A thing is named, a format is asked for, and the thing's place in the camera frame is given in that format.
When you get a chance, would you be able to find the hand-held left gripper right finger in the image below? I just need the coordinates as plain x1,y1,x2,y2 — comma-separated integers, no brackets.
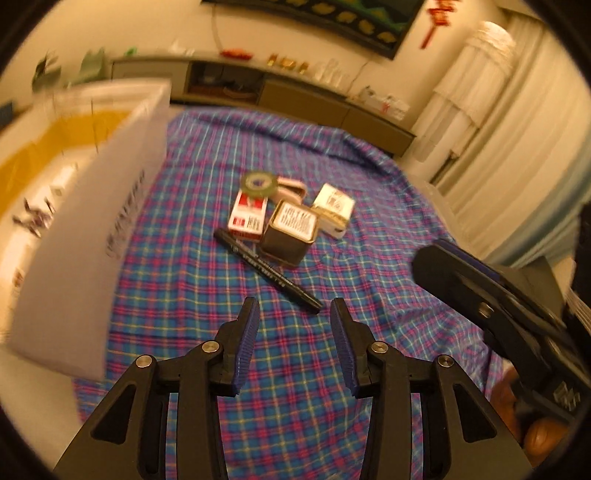
329,298,534,480

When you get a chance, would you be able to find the blue plaid cloth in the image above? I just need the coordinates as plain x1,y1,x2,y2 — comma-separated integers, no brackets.
74,107,513,480

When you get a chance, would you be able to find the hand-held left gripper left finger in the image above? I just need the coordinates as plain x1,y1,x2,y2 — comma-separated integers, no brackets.
53,296,260,480

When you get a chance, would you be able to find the long grey tv cabinet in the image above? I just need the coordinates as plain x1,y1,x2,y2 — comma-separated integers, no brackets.
111,55,416,158

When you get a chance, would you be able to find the white desk calendar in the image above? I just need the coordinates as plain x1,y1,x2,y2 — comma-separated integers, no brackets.
381,95,410,119

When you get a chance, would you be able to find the person's right hand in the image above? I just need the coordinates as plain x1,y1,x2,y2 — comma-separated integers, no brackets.
492,376,573,457

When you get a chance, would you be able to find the white cardboard box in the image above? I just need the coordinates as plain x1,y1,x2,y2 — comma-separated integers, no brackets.
0,78,172,383

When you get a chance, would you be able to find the dark framed wall painting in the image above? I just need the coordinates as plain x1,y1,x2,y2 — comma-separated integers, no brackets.
201,0,426,60

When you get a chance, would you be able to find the pink stapler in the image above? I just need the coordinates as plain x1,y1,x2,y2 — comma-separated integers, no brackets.
272,176,306,204

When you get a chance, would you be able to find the pale curtain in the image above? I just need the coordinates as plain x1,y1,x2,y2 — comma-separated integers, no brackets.
434,0,591,268

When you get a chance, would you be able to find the white lace covered appliance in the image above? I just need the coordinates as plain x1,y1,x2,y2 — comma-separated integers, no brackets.
416,21,518,162

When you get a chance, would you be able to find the black marker pen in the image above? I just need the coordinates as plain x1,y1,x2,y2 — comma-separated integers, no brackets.
213,228,322,315

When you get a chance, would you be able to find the small white carton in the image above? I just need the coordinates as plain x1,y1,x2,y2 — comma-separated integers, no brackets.
310,183,355,239

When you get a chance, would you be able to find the cluster of clear glasses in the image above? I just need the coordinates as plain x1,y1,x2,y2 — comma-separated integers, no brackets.
314,60,352,86

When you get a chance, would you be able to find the square metal tin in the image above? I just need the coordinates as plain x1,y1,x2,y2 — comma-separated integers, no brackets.
259,200,322,268

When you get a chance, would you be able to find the red and white carton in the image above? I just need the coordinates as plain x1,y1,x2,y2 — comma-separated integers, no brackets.
229,190,269,241

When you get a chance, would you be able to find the green tape roll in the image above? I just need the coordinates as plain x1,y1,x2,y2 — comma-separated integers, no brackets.
244,171,277,193

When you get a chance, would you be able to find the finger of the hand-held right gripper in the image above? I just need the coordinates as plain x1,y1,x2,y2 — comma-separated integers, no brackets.
436,239,522,288
412,246,566,342

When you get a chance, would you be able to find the pale green chair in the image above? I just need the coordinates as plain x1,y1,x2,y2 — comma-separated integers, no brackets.
78,48,107,80

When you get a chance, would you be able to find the red hanging knot ornament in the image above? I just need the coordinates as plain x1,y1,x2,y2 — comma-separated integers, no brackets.
418,0,458,49

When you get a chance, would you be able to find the black wall cable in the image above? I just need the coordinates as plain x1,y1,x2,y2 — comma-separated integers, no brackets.
346,60,371,99
210,11,228,52

